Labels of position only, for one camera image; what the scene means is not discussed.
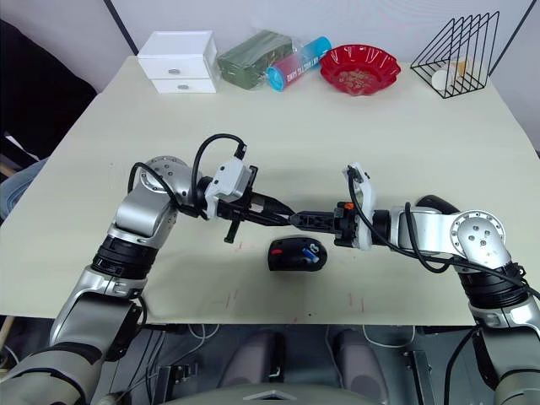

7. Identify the blue white battery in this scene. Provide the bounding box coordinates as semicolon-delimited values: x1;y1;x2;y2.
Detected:
302;239;324;261

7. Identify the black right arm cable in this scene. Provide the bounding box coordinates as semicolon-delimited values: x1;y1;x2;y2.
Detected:
346;165;540;301

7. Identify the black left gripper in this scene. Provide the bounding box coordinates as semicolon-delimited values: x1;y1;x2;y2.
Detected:
217;165;296;245

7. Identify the black wire file rack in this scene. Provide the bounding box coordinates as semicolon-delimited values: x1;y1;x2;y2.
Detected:
411;10;501;100

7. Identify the blue red cylinder can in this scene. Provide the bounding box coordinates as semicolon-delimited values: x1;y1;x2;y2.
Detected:
265;35;333;92

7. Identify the white drawer front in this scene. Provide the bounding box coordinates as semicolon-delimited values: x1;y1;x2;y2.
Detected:
150;78;218;95
138;57;212;80

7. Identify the grey metal frame bracket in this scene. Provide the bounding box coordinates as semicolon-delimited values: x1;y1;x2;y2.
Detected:
400;349;436;398
159;364;200;402

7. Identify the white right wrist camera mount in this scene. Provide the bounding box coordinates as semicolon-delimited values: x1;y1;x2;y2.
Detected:
340;161;377;251

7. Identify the white two-drawer box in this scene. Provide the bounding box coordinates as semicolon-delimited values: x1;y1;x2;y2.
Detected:
137;30;219;95

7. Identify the pile of small brown pieces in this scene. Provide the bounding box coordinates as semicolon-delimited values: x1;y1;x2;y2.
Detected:
337;69;375;95

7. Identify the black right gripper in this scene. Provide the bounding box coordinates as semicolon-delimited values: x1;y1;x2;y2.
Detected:
290;201;359;249

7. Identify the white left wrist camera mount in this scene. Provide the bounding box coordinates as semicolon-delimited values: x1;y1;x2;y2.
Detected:
203;159;253;220

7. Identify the red scalloped plastic bowl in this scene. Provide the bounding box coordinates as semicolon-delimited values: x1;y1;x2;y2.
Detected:
319;43;401;97

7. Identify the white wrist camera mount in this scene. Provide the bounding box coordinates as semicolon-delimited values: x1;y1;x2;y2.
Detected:
340;161;377;251
203;159;253;220

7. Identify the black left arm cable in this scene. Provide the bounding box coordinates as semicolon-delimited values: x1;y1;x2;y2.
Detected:
127;133;249;220

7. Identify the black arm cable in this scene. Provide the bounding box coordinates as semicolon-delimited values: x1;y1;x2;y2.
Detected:
346;165;540;301
127;133;249;220

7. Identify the blue denim cloth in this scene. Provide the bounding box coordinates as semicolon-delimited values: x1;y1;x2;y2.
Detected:
0;158;50;221

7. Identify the white paper cup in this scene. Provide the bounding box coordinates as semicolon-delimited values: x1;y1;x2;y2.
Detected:
429;58;470;93

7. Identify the dark rounded shape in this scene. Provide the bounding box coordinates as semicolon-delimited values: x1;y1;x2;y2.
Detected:
332;328;387;393

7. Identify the black mouse base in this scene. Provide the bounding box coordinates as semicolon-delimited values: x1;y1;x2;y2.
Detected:
266;235;328;273

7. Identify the green packet in clear wrap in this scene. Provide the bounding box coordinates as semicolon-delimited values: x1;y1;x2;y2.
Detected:
216;28;301;92

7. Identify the thin white cable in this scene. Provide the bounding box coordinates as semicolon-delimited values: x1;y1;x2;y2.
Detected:
187;324;219;345
362;325;417;349

